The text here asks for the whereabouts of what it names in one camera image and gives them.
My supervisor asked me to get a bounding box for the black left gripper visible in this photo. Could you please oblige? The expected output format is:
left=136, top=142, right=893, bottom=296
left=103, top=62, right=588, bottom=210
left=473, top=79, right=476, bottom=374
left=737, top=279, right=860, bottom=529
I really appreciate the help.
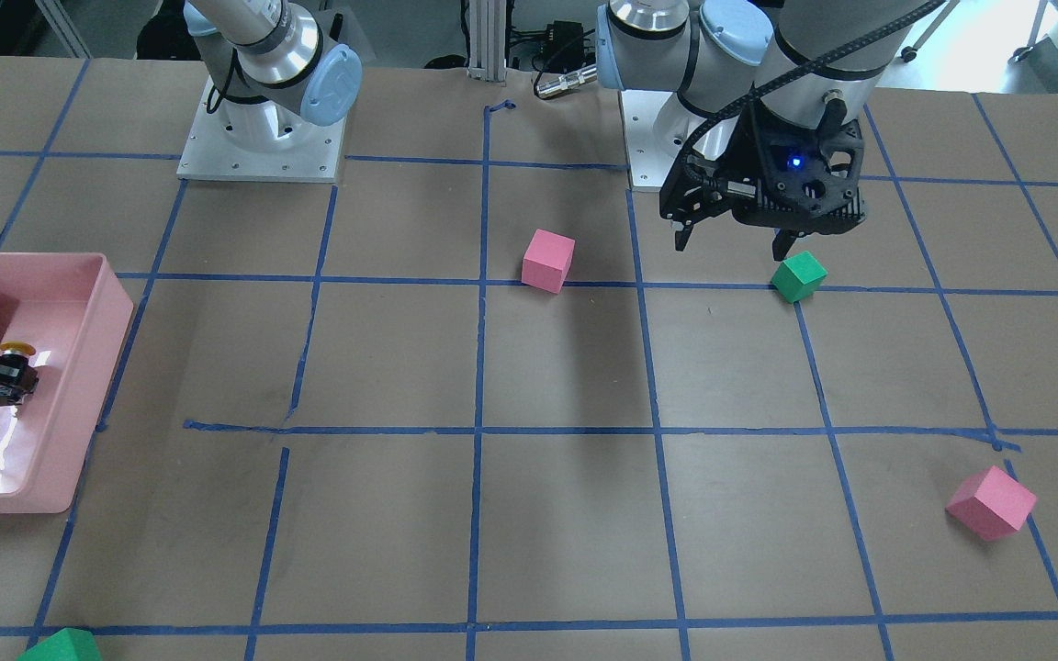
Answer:
left=658, top=106, right=868, bottom=263

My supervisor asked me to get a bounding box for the yellow push button switch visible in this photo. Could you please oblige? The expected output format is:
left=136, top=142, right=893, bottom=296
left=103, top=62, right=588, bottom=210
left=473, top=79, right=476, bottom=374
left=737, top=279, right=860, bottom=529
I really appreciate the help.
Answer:
left=0, top=342, right=39, bottom=407

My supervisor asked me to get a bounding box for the pink cube near robot bases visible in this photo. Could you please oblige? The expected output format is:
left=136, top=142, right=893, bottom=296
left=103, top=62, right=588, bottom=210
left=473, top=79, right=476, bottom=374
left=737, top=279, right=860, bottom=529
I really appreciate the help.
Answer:
left=519, top=229, right=576, bottom=296

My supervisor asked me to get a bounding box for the green cube near left arm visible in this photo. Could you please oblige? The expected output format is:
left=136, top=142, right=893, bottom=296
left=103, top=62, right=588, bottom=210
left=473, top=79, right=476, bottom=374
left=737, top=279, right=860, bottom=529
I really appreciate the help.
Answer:
left=770, top=252, right=828, bottom=304

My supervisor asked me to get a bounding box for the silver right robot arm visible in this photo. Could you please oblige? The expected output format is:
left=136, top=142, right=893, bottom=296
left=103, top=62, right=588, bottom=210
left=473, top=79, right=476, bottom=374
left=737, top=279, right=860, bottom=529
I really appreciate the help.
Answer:
left=0, top=1, right=364, bottom=403

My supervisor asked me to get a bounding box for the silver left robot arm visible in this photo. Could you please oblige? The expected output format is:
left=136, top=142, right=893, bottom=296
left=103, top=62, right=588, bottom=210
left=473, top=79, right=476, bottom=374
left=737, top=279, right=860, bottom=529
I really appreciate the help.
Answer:
left=592, top=1, right=938, bottom=261

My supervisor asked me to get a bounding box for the pink plastic bin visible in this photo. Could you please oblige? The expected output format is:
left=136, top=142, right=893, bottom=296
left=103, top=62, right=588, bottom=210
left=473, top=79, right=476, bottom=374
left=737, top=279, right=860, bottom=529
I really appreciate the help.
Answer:
left=0, top=252, right=136, bottom=515

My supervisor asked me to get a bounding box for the green cube beside pink bin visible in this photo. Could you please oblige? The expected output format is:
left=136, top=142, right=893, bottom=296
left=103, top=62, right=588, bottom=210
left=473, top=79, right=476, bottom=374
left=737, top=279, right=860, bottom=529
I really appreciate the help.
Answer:
left=17, top=628, right=104, bottom=661

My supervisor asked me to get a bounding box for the pink cube far from bases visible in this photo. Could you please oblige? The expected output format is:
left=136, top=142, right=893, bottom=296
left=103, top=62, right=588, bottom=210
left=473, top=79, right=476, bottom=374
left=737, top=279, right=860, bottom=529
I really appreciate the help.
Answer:
left=945, top=467, right=1038, bottom=543

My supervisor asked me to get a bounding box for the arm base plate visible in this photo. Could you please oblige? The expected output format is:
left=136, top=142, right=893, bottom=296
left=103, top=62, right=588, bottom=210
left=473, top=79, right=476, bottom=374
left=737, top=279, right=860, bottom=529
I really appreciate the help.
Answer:
left=176, top=79, right=347, bottom=185
left=620, top=89, right=703, bottom=192

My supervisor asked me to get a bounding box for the aluminium frame post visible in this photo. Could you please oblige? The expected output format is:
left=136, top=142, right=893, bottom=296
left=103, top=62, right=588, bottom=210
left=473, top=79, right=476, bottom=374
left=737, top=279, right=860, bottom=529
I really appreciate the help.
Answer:
left=466, top=0, right=512, bottom=86

